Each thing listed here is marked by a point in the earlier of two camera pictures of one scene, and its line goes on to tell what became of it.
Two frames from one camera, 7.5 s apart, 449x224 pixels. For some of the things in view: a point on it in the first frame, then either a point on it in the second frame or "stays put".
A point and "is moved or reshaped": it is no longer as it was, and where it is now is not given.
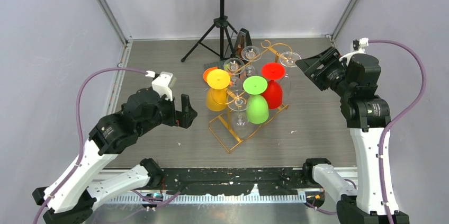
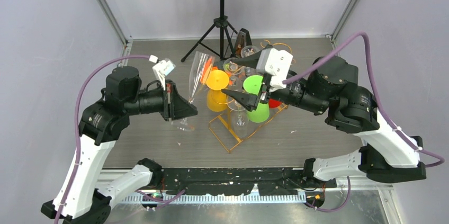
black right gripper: [330, 59] to [249, 100]
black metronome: [243, 40] stays put
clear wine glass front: [239, 100] stays put
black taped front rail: [235, 181] stays put
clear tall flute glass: [288, 59] is moved or reshaped
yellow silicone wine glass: [217, 80] stays put
